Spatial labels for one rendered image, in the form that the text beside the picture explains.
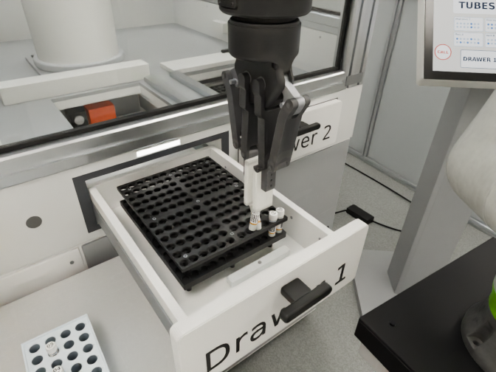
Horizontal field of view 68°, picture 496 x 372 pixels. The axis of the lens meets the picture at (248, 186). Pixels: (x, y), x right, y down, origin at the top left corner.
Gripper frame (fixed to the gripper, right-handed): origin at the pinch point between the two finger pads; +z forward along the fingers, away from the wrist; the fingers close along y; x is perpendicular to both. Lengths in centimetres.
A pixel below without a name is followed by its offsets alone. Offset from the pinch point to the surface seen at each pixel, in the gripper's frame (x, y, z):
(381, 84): 166, -91, 43
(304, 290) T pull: -3.3, 12.8, 6.5
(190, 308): -12.6, 2.1, 13.8
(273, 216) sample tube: 2.5, 0.6, 6.4
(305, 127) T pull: 27.0, -18.1, 5.9
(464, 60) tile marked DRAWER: 73, -10, -3
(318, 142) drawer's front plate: 35.6, -21.3, 13.4
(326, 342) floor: 48, -15, 97
